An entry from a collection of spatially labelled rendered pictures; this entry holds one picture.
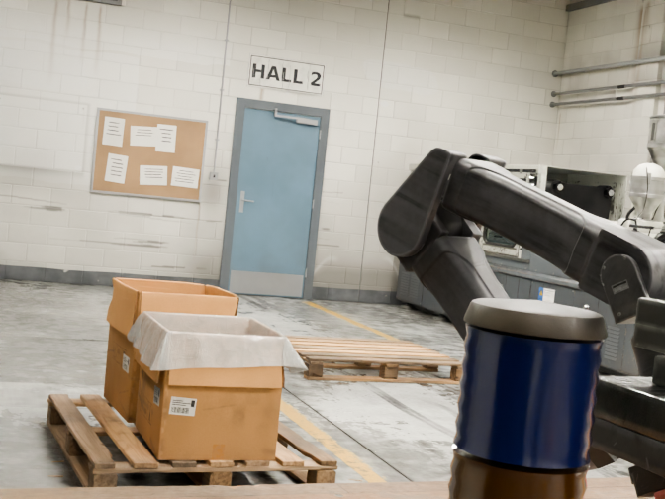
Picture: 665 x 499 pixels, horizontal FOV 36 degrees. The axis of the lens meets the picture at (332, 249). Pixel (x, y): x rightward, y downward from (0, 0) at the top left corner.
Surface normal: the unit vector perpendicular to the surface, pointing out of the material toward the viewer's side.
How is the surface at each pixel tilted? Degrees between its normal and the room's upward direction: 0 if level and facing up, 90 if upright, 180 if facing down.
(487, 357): 104
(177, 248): 90
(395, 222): 90
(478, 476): 76
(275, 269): 90
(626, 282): 90
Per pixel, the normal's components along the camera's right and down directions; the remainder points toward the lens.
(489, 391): -0.61, -0.27
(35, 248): 0.33, 0.09
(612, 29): -0.94, -0.07
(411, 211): -0.73, -0.04
